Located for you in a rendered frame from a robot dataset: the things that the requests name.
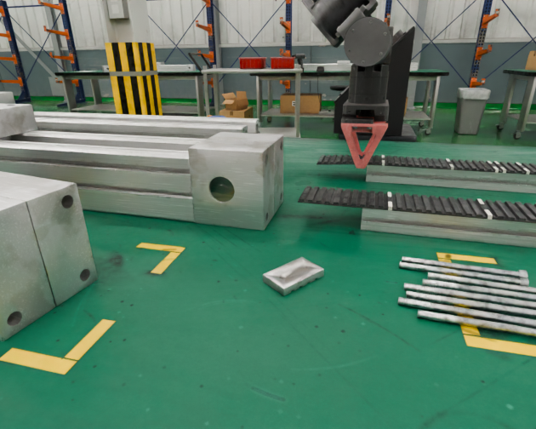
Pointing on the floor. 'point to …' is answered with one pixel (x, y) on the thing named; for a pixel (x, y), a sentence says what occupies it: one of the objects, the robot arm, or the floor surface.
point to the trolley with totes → (255, 65)
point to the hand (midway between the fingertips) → (361, 159)
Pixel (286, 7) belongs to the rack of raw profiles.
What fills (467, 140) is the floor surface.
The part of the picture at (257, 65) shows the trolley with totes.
